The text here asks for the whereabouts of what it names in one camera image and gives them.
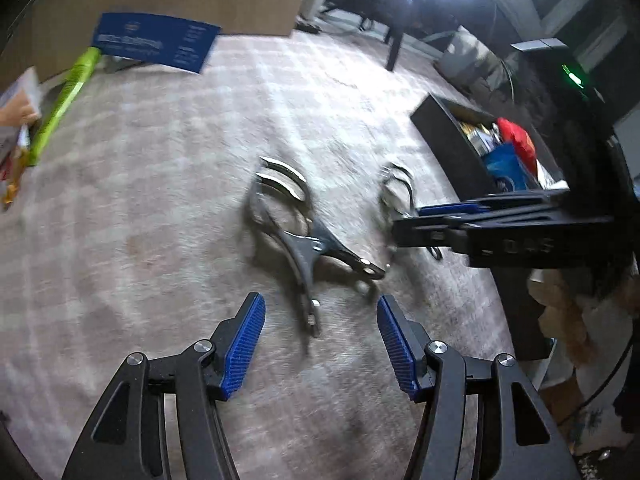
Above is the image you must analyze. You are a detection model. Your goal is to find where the metal spring clamp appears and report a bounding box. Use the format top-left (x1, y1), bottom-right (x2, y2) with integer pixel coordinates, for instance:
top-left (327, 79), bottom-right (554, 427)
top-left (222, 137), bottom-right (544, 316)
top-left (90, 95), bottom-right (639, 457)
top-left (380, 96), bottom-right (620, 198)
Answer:
top-left (378, 162), bottom-right (419, 269)
top-left (248, 156), bottom-right (386, 338)

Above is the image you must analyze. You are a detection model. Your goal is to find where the person's hand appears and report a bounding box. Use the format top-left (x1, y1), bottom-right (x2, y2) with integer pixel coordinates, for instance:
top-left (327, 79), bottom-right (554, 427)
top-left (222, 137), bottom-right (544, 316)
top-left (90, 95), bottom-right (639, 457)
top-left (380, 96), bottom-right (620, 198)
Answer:
top-left (527, 270), bottom-right (639, 368)

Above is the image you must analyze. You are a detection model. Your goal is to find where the yellow fruit snack box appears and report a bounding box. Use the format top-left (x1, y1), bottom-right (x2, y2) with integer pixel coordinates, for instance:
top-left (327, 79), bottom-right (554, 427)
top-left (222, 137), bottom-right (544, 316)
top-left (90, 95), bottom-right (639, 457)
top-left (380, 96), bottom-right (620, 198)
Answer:
top-left (459, 122), bottom-right (499, 156)

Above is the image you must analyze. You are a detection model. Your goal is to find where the red cloth bag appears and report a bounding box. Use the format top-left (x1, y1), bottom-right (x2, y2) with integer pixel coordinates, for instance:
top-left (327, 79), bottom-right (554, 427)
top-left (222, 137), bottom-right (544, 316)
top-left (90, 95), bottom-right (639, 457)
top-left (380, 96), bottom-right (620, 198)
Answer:
top-left (497, 117), bottom-right (537, 177)

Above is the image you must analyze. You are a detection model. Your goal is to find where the black storage tray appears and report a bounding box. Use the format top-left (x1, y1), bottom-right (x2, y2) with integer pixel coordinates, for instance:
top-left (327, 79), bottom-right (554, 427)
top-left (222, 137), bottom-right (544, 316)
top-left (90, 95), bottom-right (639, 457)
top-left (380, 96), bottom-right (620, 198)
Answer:
top-left (410, 94), bottom-right (552, 361)

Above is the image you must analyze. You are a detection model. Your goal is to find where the potted green plant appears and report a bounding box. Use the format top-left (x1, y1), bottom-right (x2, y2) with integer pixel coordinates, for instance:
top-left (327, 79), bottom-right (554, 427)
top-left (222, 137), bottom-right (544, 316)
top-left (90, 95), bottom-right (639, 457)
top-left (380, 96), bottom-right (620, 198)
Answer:
top-left (434, 25), bottom-right (515, 102)

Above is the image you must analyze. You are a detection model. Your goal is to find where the black power strip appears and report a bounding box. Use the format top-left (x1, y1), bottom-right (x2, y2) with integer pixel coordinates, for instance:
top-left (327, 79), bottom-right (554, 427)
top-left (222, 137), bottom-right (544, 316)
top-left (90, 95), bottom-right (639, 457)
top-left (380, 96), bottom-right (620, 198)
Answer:
top-left (295, 16), bottom-right (322, 35)

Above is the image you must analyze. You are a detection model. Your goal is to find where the checkered pink table cloth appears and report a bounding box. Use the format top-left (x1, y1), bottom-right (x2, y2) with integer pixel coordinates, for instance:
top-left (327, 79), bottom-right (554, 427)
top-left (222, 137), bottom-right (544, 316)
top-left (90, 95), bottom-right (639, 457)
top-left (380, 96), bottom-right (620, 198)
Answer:
top-left (1, 32), bottom-right (512, 479)

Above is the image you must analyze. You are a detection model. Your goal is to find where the red yellow snack packet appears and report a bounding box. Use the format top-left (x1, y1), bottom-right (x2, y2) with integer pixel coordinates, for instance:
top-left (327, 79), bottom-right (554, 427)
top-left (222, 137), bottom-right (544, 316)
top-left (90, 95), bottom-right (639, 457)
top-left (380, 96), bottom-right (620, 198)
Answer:
top-left (1, 146), bottom-right (29, 209)

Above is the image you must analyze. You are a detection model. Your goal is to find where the large brown wooden board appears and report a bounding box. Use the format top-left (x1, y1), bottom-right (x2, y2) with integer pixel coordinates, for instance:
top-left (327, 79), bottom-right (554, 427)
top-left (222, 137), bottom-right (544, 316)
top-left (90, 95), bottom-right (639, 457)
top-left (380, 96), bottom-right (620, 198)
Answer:
top-left (1, 0), bottom-right (302, 87)

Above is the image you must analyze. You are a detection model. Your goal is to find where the blue white paper box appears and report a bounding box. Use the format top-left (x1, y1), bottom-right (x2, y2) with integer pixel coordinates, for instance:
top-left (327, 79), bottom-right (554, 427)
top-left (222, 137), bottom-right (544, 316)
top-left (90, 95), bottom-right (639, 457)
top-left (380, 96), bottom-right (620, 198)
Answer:
top-left (91, 12), bottom-right (221, 74)

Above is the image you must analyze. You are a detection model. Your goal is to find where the orange cardboard parcel box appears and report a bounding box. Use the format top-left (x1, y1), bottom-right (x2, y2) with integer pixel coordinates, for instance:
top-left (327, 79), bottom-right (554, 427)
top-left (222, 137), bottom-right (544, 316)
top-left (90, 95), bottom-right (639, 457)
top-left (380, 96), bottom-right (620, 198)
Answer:
top-left (0, 66), bottom-right (42, 160)

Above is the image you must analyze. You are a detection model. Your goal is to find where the grey foil pouch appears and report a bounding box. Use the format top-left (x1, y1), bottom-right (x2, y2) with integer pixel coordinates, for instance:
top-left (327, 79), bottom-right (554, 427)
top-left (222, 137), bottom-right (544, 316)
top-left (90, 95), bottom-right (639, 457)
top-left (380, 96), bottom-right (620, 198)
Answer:
top-left (104, 55), bottom-right (144, 74)

